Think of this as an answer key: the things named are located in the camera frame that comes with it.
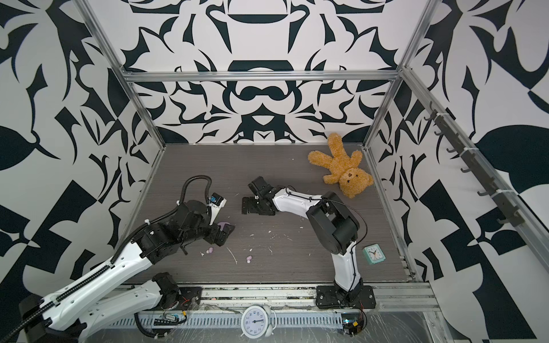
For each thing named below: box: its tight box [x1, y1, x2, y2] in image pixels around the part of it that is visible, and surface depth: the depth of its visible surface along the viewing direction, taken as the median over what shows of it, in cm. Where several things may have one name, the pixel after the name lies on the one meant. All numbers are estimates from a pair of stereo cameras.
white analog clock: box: [240, 304, 278, 340], surface depth 70 cm
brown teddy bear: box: [308, 132, 374, 199], surface depth 104 cm
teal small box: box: [362, 242, 387, 266], surface depth 84 cm
